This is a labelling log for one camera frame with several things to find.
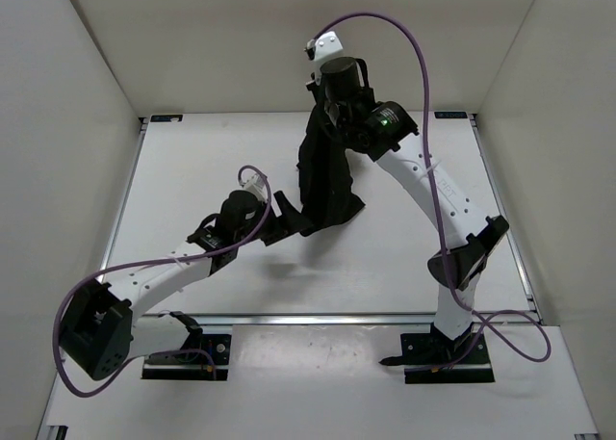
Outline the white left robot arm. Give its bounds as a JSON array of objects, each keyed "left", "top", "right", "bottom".
[{"left": 59, "top": 190, "right": 312, "bottom": 381}]

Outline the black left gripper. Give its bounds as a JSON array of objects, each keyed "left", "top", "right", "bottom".
[{"left": 239, "top": 188, "right": 315, "bottom": 246}]

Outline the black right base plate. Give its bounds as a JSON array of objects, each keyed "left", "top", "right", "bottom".
[{"left": 379, "top": 333, "right": 496, "bottom": 384}]

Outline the black pleated skirt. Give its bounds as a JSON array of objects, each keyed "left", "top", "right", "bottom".
[{"left": 296, "top": 106, "right": 365, "bottom": 237}]

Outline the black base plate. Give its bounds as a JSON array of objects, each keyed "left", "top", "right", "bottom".
[
  {"left": 141, "top": 334, "right": 232, "bottom": 382},
  {"left": 379, "top": 333, "right": 496, "bottom": 384}
]

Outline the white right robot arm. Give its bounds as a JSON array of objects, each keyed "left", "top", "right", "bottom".
[{"left": 297, "top": 31, "right": 509, "bottom": 364}]

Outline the blue corner label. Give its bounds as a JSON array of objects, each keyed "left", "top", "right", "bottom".
[
  {"left": 149, "top": 115, "right": 183, "bottom": 123},
  {"left": 434, "top": 111, "right": 468, "bottom": 119}
]

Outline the right blue corner label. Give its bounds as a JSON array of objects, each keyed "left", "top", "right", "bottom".
[{"left": 434, "top": 111, "right": 468, "bottom": 119}]

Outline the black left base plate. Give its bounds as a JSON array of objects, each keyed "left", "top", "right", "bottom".
[{"left": 141, "top": 334, "right": 232, "bottom": 382}]

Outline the aluminium right side rail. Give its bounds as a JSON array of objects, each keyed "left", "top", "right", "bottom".
[{"left": 469, "top": 114, "right": 542, "bottom": 321}]

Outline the aluminium left side rail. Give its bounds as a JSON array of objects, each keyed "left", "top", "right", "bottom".
[{"left": 95, "top": 116, "right": 150, "bottom": 282}]

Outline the left blue corner label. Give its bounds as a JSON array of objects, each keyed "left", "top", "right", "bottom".
[{"left": 149, "top": 115, "right": 183, "bottom": 123}]

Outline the aluminium front rail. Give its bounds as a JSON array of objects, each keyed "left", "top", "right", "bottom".
[{"left": 193, "top": 313, "right": 434, "bottom": 326}]

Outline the aluminium rail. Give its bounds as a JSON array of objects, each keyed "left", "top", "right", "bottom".
[
  {"left": 193, "top": 313, "right": 434, "bottom": 326},
  {"left": 469, "top": 114, "right": 542, "bottom": 321},
  {"left": 95, "top": 116, "right": 150, "bottom": 282}
]

